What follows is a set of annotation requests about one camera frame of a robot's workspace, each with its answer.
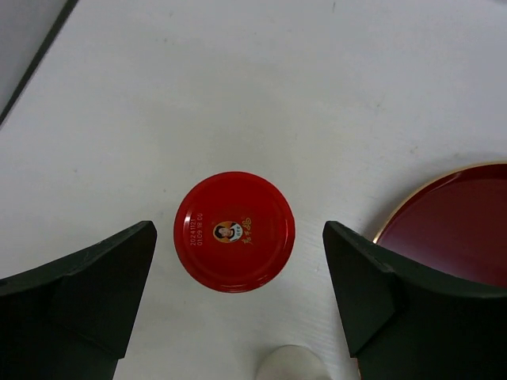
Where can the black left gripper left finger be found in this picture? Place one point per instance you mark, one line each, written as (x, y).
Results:
(73, 318)

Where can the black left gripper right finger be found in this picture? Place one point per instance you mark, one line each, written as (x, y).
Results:
(404, 320)

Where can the white cap spice bottle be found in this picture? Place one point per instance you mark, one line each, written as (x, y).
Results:
(292, 362)

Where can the round red lacquer tray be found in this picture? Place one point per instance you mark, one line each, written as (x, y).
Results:
(455, 224)

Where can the red lid chili sauce jar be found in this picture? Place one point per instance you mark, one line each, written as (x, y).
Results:
(234, 232)

